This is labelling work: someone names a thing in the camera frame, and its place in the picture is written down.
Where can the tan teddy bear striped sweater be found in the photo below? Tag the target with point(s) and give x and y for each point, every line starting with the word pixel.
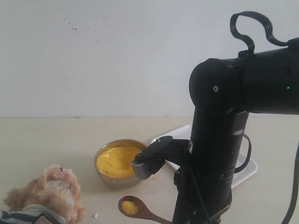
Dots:
pixel 52 198

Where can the steel bowl of yellow millet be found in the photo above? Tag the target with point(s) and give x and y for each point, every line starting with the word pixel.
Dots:
pixel 113 163

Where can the brown wooden spoon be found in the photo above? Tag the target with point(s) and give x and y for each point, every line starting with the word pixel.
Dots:
pixel 134 207

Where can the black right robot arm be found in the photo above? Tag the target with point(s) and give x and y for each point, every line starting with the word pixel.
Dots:
pixel 224 93

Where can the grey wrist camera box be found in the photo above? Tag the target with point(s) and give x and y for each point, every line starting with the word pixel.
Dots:
pixel 152 158

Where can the white plastic tray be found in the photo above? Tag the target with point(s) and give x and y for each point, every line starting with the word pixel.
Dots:
pixel 184 132

